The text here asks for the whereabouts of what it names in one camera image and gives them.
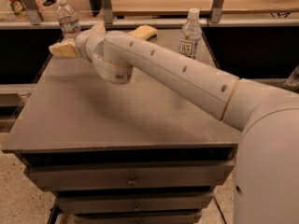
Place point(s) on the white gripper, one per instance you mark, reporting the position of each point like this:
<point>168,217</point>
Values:
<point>81,41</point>

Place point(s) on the clear ribbed water bottle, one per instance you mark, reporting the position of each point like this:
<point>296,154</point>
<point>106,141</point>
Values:
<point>68,20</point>

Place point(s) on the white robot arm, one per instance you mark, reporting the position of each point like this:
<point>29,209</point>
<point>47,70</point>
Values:
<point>267,163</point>

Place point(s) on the yellow sponge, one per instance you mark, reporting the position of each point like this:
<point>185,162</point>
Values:
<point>144,32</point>

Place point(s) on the labelled tea bottle white cap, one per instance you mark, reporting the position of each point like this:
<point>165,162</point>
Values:
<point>190,34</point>

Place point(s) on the small black object on shelf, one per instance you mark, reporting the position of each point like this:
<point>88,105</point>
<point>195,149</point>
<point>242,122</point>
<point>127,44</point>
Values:
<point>48,3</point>

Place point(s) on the colourful package on shelf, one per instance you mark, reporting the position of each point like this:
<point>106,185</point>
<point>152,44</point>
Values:
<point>21,10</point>

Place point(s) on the top drawer knob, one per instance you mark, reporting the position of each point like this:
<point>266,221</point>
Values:
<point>131,181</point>

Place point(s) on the drawer knob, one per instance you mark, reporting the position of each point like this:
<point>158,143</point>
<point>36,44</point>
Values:
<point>137,207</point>
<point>131,181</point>

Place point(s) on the middle drawer knob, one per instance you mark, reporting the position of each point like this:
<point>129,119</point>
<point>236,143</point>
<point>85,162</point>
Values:
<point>137,207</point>

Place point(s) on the clear object at right edge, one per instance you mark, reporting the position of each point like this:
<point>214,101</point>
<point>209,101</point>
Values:
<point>293,79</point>

